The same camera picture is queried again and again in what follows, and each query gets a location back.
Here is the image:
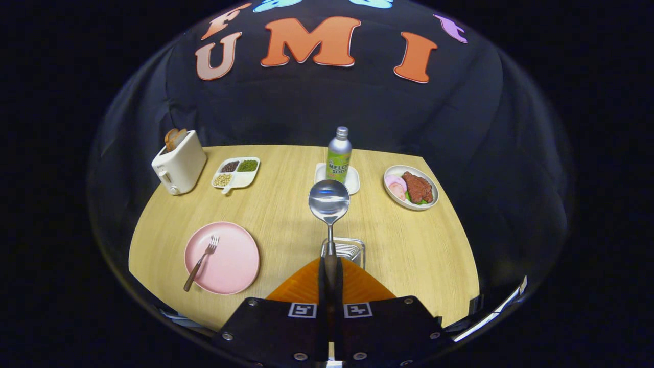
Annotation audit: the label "white divided tray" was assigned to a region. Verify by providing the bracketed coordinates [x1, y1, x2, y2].
[212, 156, 261, 195]

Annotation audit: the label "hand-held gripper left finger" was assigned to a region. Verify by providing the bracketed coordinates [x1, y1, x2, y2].
[211, 257, 330, 366]

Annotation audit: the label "pink round plate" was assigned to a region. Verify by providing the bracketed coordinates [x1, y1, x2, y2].
[184, 221, 261, 295]

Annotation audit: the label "green soda bottle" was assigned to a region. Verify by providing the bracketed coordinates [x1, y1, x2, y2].
[326, 126, 353, 183]

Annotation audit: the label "white oval food plate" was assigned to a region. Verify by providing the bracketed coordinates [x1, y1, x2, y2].
[383, 165, 439, 211]

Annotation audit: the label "metal spoon with brown handle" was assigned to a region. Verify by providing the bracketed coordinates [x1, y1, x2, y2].
[308, 179, 351, 307]

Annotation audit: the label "toasted bread slices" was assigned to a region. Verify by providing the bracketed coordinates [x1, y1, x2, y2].
[164, 128, 188, 152]

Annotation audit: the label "metal wire cutlery rack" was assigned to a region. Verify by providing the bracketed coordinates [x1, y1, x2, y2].
[320, 237, 366, 270]

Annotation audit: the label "metal fork with brown handle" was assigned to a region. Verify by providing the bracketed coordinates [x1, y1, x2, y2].
[183, 235, 220, 292]

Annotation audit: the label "pink ham slices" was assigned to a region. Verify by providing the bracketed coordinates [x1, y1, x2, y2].
[385, 174, 408, 201]

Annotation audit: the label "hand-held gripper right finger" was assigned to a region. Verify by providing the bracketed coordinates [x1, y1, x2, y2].
[335, 257, 446, 366]

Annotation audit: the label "brown fried meat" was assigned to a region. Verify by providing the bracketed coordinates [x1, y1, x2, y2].
[401, 171, 434, 204]

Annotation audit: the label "white square coaster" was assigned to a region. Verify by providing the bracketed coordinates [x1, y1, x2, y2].
[314, 163, 360, 195]

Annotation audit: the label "cream white toaster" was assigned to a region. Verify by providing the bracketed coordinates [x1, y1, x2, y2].
[151, 130, 208, 196]

